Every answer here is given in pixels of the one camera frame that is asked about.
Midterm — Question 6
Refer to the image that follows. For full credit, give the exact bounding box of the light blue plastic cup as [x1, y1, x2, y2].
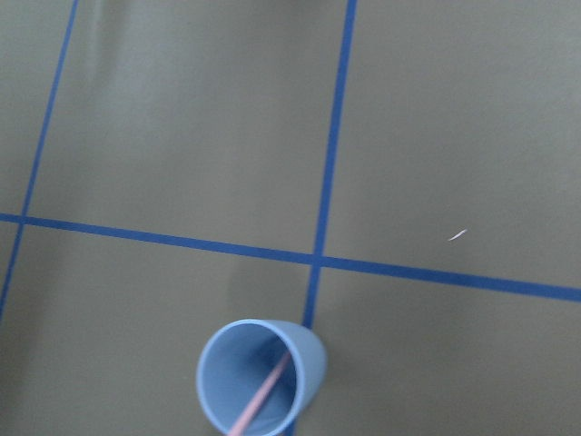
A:
[196, 319, 328, 435]

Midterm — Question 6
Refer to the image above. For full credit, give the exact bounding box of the pink chopstick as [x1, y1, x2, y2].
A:
[227, 352, 291, 436]

